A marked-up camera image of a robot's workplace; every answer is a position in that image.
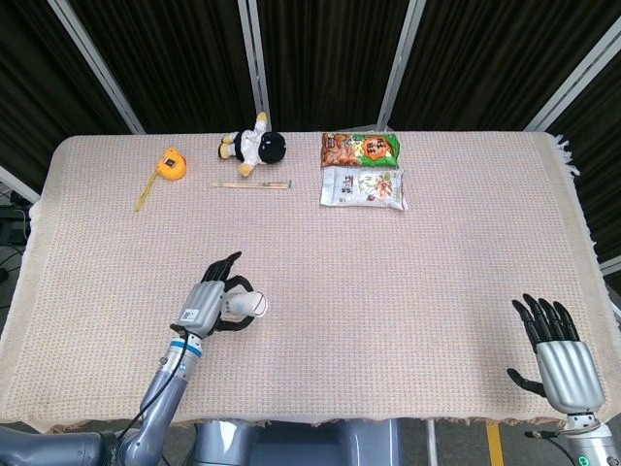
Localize pink checked woven tablecloth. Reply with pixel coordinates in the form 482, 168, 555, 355
0, 129, 621, 434

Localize orange green snack bag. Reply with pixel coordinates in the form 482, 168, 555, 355
320, 131, 403, 170

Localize dark equipment with cables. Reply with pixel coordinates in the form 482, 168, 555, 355
0, 190, 33, 283

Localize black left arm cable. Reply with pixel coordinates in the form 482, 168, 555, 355
126, 325, 191, 438

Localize white snack bag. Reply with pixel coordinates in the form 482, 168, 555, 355
318, 166, 409, 213

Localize orange tape measure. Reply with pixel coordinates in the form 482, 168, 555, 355
134, 147, 189, 214

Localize metal table leg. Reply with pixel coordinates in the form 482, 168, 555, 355
425, 418, 440, 466

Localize grey robot torso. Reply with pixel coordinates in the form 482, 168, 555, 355
193, 417, 405, 466

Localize black white plush toy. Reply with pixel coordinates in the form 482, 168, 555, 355
216, 111, 288, 179

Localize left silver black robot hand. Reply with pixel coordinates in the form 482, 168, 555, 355
169, 250, 255, 340

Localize white printed paper cup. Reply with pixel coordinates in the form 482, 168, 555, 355
223, 288, 270, 320

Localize dark brown curtain panel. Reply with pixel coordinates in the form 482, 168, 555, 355
66, 0, 261, 135
387, 0, 621, 133
0, 0, 133, 191
546, 80, 621, 266
255, 0, 414, 133

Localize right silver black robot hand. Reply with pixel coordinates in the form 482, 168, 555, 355
506, 292, 607, 415

